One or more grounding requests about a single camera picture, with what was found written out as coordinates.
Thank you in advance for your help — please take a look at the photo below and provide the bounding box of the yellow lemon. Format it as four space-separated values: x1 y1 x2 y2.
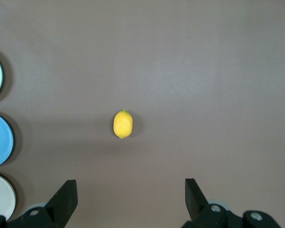
113 109 134 139

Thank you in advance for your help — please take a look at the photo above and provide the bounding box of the cream round plate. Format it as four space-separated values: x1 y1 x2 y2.
0 172 17 222

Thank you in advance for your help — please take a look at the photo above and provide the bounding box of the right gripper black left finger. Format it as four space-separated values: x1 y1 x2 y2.
8 180 78 228

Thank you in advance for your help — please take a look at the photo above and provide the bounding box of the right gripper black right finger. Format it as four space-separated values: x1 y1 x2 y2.
181 178 243 228

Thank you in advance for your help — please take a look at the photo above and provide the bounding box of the blue round plate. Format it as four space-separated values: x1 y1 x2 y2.
0 111 15 168

